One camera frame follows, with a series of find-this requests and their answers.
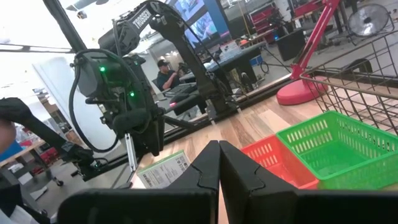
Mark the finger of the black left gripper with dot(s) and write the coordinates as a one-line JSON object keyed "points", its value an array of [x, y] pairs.
{"points": [[147, 140], [160, 137]]}

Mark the large display screen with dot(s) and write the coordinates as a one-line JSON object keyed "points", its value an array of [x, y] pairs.
{"points": [[202, 28]]}

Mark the round floor fan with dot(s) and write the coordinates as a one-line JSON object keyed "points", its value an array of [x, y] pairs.
{"points": [[368, 20]]}

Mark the orange plastic basket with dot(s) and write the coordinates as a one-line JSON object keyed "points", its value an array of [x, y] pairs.
{"points": [[276, 161]]}

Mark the red tool cart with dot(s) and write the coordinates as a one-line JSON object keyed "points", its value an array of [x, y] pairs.
{"points": [[262, 18]]}

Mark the person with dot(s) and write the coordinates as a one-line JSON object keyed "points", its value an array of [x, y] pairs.
{"points": [[4, 137], [166, 79]]}

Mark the green plastic basket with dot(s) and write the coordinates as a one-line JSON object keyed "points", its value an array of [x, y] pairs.
{"points": [[335, 155]]}

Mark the black cabinet box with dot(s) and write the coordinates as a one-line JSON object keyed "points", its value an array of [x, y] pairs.
{"points": [[290, 45]]}

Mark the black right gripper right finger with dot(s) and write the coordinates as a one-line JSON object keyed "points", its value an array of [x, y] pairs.
{"points": [[248, 199]]}

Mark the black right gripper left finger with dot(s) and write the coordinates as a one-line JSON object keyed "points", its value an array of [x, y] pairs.
{"points": [[186, 199]]}

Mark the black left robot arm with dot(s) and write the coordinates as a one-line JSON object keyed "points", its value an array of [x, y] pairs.
{"points": [[141, 18]]}

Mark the black aluminium table frame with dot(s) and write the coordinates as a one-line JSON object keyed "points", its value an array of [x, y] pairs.
{"points": [[248, 101]]}

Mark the white card with pen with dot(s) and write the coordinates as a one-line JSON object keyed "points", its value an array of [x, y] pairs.
{"points": [[163, 171]]}

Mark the dark workshop table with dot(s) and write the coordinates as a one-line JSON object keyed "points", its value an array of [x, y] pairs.
{"points": [[236, 59]]}

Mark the red desk lamp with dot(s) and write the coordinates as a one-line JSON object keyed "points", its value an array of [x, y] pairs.
{"points": [[298, 91]]}

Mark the black jointed support arm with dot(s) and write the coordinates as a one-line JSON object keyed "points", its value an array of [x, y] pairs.
{"points": [[40, 130]]}

